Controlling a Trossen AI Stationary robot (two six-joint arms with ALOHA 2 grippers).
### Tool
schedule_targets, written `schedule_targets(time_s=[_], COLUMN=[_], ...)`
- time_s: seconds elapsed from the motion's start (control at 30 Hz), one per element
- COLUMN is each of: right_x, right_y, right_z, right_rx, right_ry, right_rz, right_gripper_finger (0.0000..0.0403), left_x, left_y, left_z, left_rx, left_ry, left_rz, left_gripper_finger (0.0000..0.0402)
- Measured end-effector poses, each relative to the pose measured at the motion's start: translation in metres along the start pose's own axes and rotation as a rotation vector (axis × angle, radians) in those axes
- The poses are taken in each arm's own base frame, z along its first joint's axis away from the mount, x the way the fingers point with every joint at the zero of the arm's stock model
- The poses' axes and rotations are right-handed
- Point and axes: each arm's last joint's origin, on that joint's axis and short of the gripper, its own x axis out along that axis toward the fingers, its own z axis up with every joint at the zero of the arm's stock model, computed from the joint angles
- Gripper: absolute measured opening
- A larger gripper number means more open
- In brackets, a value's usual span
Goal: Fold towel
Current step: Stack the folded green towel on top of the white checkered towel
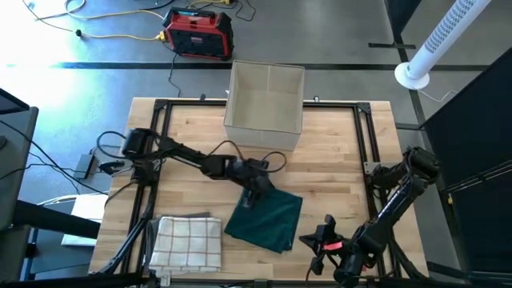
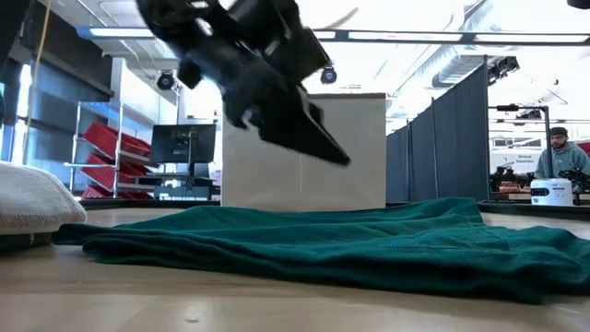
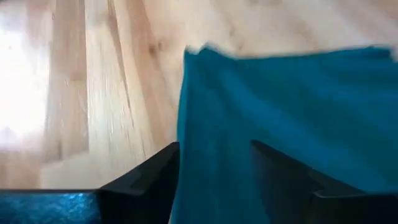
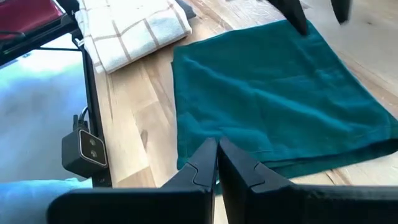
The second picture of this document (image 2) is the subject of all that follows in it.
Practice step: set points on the white round appliance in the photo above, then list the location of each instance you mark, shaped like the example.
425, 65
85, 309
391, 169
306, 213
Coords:
551, 191

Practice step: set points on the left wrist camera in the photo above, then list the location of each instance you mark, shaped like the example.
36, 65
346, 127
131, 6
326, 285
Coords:
304, 53

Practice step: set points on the black aluminium table frame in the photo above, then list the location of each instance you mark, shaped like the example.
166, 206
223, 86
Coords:
530, 209

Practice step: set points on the white towel with red checks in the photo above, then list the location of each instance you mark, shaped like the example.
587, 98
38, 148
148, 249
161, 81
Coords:
32, 198

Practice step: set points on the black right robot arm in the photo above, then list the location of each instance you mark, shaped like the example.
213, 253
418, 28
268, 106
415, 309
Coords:
580, 3

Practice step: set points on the black metal stand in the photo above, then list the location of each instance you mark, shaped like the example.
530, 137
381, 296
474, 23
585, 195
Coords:
547, 138

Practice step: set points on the dark green towel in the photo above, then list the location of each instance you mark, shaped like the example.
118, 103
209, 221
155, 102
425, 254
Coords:
369, 249

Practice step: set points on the person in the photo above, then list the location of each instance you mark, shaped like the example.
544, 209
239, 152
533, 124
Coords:
564, 157

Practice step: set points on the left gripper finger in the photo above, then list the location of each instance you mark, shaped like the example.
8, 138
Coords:
237, 110
299, 129

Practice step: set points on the metal shelf rack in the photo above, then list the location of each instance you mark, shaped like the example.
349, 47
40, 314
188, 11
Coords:
119, 152

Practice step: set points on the black monitor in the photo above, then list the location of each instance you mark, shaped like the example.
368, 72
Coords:
184, 143

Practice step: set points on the dark grey room divider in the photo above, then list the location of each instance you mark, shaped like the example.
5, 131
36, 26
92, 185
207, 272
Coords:
451, 138

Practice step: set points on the black equipment on pole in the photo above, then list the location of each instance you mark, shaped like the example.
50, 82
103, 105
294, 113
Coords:
502, 68

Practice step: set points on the black overhead light bar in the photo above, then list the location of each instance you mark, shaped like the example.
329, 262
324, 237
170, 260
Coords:
438, 37

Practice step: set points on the black round ceiling camera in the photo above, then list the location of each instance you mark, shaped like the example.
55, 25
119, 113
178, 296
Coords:
165, 81
328, 75

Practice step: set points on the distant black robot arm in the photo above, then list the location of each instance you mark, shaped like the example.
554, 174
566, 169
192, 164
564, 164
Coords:
504, 177

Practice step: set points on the cardboard box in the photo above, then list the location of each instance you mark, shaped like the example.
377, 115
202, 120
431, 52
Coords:
359, 152

